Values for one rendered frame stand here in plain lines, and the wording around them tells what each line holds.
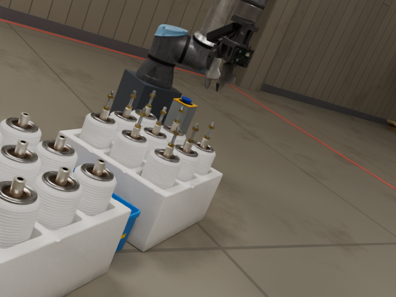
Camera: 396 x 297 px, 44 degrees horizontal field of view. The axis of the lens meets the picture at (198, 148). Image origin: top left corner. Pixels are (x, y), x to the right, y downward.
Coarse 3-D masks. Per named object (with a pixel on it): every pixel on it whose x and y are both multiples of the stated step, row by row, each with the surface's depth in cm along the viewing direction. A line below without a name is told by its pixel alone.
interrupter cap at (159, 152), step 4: (156, 148) 137; (160, 148) 139; (156, 152) 135; (160, 152) 137; (160, 156) 133; (164, 156) 135; (172, 156) 138; (176, 156) 138; (168, 160) 133; (172, 160) 134; (176, 160) 135
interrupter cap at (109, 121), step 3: (93, 114) 144; (96, 114) 145; (99, 114) 146; (93, 117) 141; (96, 117) 142; (99, 117) 144; (108, 117) 147; (111, 117) 147; (99, 120) 141; (102, 120) 142; (105, 120) 144; (108, 120) 145; (111, 120) 145; (114, 120) 146; (105, 123) 141; (108, 123) 142; (111, 123) 143; (114, 123) 144
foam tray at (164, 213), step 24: (72, 144) 141; (120, 168) 135; (120, 192) 135; (144, 192) 132; (168, 192) 132; (192, 192) 145; (144, 216) 133; (168, 216) 137; (192, 216) 157; (144, 240) 133
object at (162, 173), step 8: (152, 152) 135; (152, 160) 133; (160, 160) 132; (144, 168) 136; (152, 168) 134; (160, 168) 133; (168, 168) 133; (176, 168) 134; (144, 176) 135; (152, 176) 134; (160, 176) 133; (168, 176) 134; (176, 176) 137; (160, 184) 134; (168, 184) 135
